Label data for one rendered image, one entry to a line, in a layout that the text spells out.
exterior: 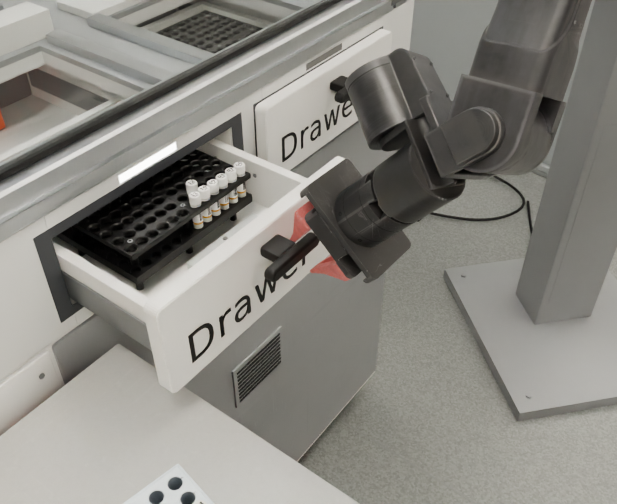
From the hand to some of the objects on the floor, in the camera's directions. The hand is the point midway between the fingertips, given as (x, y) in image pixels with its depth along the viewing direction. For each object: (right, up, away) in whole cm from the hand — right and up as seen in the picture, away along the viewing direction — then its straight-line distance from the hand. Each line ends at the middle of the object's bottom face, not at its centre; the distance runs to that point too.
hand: (308, 252), depth 69 cm
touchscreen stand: (+65, -20, +112) cm, 132 cm away
